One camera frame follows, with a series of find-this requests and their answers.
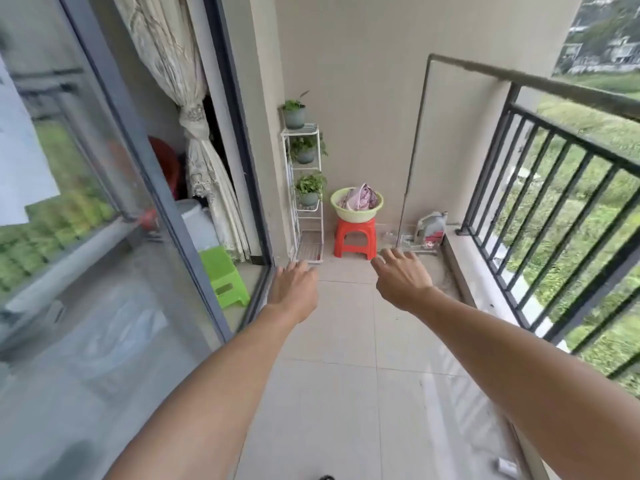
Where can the person's left hand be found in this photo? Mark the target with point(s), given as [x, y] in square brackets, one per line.
[295, 294]

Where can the person's right hand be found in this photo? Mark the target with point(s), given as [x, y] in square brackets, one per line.
[402, 282]

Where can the pink patterned bed sheet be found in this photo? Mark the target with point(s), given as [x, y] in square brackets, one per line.
[361, 197]

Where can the black metal balcony railing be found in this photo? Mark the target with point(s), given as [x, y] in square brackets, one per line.
[491, 154]

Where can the person's left forearm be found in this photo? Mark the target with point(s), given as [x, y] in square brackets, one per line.
[210, 404]

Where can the person's right forearm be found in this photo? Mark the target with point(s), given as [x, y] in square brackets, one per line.
[525, 379]

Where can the grey metal pipe drying rack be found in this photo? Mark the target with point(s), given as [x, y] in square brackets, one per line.
[550, 87]

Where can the clear plastic bottle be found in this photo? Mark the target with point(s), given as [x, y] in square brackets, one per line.
[392, 239]

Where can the white plastic jug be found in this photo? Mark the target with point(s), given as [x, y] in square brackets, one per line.
[432, 225]

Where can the red plastic stool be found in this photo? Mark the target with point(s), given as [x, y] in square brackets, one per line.
[355, 232]

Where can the green plastic stool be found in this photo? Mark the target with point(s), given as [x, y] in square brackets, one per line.
[222, 272]

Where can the green plastic basin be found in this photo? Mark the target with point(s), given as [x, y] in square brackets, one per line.
[356, 215]

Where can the white metal plant rack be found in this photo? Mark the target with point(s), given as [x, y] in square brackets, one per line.
[289, 194]

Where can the small green potted plant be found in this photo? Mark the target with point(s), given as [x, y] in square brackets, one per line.
[309, 187]

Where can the white plastic bucket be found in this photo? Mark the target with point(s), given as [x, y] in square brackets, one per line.
[197, 224]

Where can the bushy potted plant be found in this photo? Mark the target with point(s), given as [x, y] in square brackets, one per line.
[306, 154]

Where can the cream lace curtain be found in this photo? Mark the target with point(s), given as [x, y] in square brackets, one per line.
[200, 159]

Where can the red round object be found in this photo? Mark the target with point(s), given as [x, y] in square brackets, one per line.
[167, 162]

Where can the grey framed sliding glass door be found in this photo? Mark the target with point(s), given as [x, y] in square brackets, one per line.
[151, 169]

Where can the small white cylinder scrap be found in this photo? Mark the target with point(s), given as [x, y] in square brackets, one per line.
[508, 465]

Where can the cluster of village houses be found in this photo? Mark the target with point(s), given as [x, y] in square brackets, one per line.
[625, 52]

